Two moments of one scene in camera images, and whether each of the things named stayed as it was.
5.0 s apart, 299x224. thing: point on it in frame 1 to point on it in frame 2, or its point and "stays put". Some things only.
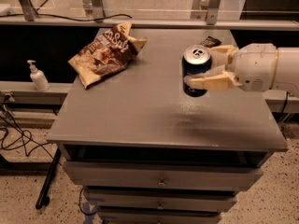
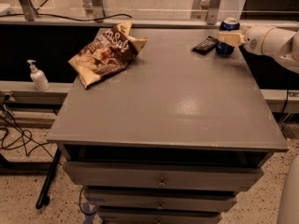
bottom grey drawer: [159, 216] stays put
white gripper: [253, 65] to [252, 40]
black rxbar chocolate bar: [210, 42] stays put
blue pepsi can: [195, 60] to [223, 49]
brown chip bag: [107, 55] stays put
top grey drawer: [163, 175] stays put
